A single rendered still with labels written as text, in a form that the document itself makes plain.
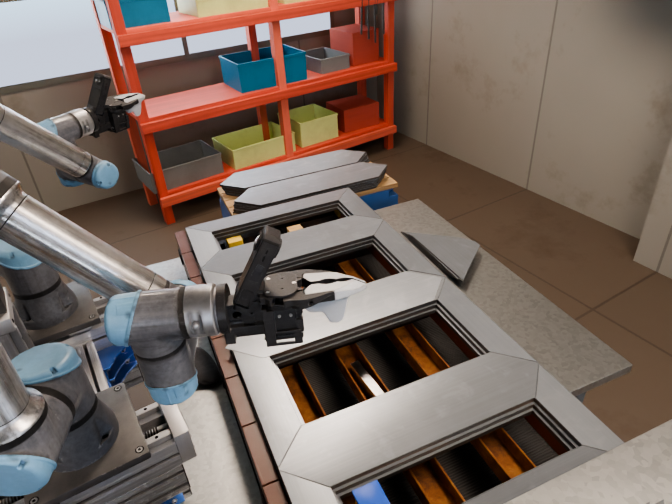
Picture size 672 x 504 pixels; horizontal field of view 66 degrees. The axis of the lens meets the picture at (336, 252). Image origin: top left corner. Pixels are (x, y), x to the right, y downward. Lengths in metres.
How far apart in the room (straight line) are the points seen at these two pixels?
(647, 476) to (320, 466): 0.65
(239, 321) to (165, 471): 0.59
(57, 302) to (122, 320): 0.79
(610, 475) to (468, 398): 0.43
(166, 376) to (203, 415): 0.85
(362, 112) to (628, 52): 2.15
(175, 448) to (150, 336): 0.51
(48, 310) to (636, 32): 3.30
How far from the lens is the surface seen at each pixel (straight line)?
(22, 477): 0.99
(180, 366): 0.82
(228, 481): 1.50
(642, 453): 1.16
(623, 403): 2.73
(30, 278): 1.50
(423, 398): 1.39
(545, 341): 1.76
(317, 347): 1.56
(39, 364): 1.07
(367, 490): 1.20
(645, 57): 3.67
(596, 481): 1.09
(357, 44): 4.61
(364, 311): 1.64
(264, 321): 0.74
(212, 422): 1.63
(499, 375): 1.48
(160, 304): 0.75
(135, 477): 1.26
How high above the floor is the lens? 1.90
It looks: 33 degrees down
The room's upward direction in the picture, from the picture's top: 4 degrees counter-clockwise
